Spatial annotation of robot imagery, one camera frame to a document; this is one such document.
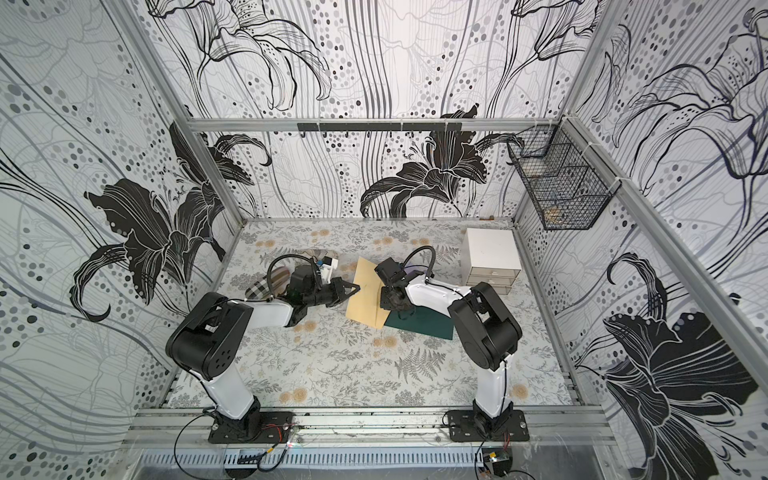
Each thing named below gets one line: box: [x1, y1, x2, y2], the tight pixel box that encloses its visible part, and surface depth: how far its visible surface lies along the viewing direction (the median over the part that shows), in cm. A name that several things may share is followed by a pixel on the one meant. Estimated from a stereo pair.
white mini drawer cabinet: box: [460, 228, 522, 295], surface depth 94 cm
